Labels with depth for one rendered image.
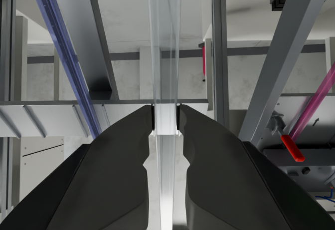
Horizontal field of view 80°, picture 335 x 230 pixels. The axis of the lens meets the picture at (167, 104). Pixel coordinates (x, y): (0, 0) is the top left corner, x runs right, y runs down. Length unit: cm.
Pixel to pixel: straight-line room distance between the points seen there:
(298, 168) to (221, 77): 33
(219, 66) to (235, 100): 263
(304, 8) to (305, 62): 339
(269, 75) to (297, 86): 320
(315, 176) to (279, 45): 35
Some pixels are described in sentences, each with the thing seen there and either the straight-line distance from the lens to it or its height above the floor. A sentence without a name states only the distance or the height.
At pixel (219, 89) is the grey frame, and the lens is 66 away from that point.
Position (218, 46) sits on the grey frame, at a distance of 69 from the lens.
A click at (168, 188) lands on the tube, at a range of 19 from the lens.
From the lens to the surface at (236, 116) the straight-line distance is 81.
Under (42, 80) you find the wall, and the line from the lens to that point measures 408.
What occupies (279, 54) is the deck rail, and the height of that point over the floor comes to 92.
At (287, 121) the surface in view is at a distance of 52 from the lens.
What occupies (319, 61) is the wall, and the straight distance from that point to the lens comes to 384.
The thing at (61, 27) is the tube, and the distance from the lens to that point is 24.
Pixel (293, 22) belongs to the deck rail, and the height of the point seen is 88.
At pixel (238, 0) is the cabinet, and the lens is 83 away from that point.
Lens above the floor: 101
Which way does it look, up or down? 3 degrees down
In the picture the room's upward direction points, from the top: 179 degrees clockwise
